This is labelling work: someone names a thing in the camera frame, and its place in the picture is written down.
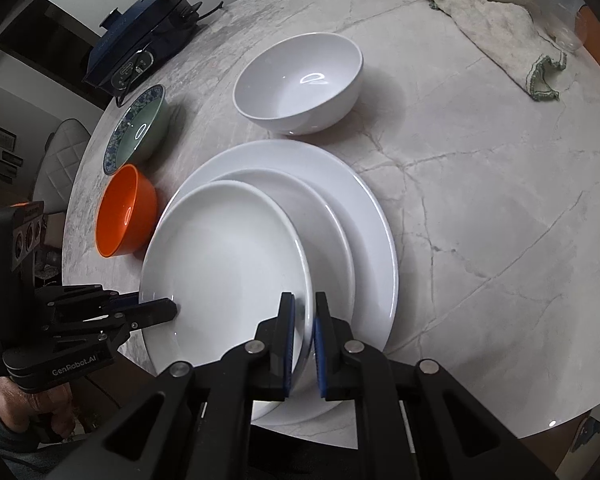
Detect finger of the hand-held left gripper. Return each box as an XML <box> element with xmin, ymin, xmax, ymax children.
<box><xmin>102</xmin><ymin>291</ymin><xmax>141</xmax><ymax>310</ymax></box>
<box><xmin>117</xmin><ymin>298</ymin><xmax>178</xmax><ymax>331</ymax></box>

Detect medium white plate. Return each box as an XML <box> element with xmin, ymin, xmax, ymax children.
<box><xmin>207</xmin><ymin>167</ymin><xmax>357</xmax><ymax>361</ymax></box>

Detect clear wine glass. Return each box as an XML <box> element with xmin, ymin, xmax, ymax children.
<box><xmin>534</xmin><ymin>0</ymin><xmax>588</xmax><ymax>53</ymax></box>

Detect person's left forearm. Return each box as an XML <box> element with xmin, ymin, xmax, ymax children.
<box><xmin>0</xmin><ymin>375</ymin><xmax>46</xmax><ymax>466</ymax></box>

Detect orange chair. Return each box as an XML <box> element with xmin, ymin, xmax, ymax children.
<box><xmin>574</xmin><ymin>5</ymin><xmax>600</xmax><ymax>61</ymax></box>

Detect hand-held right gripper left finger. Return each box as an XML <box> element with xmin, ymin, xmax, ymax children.
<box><xmin>87</xmin><ymin>292</ymin><xmax>295</xmax><ymax>480</ymax></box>

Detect white dish cloth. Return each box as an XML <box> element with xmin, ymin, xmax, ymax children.
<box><xmin>407</xmin><ymin>0</ymin><xmax>568</xmax><ymax>102</ymax></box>

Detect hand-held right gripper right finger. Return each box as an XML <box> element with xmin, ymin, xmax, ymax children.
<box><xmin>314</xmin><ymin>291</ymin><xmax>560</xmax><ymax>480</ymax></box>

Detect blue patterned bowl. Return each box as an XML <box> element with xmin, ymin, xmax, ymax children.
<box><xmin>103</xmin><ymin>85</ymin><xmax>171</xmax><ymax>177</ymax></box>

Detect person's left hand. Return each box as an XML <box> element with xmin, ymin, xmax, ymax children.
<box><xmin>0</xmin><ymin>377</ymin><xmax>76</xmax><ymax>436</ymax></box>

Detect navy electric grill pot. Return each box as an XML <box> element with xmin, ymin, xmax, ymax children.
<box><xmin>82</xmin><ymin>0</ymin><xmax>203</xmax><ymax>93</ymax></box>

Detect beige quilted chair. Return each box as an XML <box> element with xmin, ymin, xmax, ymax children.
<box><xmin>32</xmin><ymin>119</ymin><xmax>92</xmax><ymax>201</ymax></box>

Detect white bowl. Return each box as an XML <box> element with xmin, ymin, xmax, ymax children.
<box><xmin>232</xmin><ymin>32</ymin><xmax>364</xmax><ymax>136</ymax></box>

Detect black power cable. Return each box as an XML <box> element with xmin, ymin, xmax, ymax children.
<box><xmin>115</xmin><ymin>2</ymin><xmax>225</xmax><ymax>108</ymax></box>

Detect large white plate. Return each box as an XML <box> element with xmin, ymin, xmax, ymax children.
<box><xmin>150</xmin><ymin>139</ymin><xmax>399</xmax><ymax>426</ymax></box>

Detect small white plate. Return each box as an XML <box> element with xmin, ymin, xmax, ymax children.
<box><xmin>140</xmin><ymin>180</ymin><xmax>315</xmax><ymax>376</ymax></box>

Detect orange bowl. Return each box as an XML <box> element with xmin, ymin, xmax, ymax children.
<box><xmin>95</xmin><ymin>164</ymin><xmax>159</xmax><ymax>258</ymax></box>

